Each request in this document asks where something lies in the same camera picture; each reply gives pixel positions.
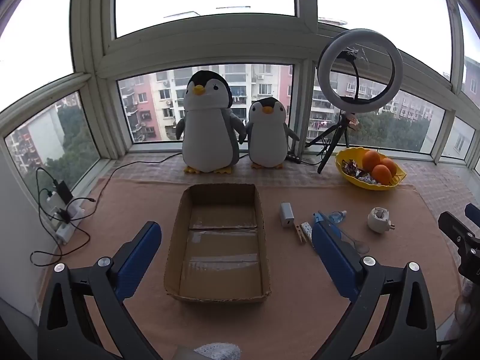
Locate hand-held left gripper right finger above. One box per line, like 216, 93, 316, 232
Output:
311, 222, 437, 360

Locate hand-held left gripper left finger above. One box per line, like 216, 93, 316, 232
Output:
37, 220, 163, 360

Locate white round plug adapter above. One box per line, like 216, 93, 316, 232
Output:
367, 207, 396, 234

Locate cardboard box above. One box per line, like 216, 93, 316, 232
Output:
163, 183, 272, 305

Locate white charger block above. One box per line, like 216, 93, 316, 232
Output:
279, 202, 296, 229

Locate pink felt mat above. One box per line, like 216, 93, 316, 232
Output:
37, 177, 462, 360

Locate white power strip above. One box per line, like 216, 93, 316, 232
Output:
54, 199, 85, 245

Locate yellow leaf-shaped bowl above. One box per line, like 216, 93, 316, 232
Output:
335, 146, 407, 191

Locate pile of blue wrapped candies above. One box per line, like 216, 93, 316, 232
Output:
356, 172, 381, 187

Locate pile of brown chocolate bars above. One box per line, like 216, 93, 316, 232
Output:
340, 159, 361, 178

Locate orange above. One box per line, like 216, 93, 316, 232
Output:
362, 149, 382, 173
379, 157, 397, 177
371, 164, 392, 186

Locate black power adapter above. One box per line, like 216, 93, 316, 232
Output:
53, 181, 74, 205

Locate black tripod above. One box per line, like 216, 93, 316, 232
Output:
304, 112, 360, 175

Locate white fleece garment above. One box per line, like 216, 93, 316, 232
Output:
176, 341, 241, 360

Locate small penguin plush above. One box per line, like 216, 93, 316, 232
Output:
240, 97, 300, 170

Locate large penguin plush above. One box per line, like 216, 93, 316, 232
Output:
175, 70, 247, 175

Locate apartment buildings outside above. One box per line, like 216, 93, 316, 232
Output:
4, 7, 480, 166

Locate black ring light cable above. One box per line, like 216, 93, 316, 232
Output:
299, 140, 329, 166

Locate white ring light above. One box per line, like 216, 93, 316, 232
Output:
317, 29, 404, 114

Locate white window frame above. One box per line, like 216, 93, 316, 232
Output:
0, 0, 480, 181

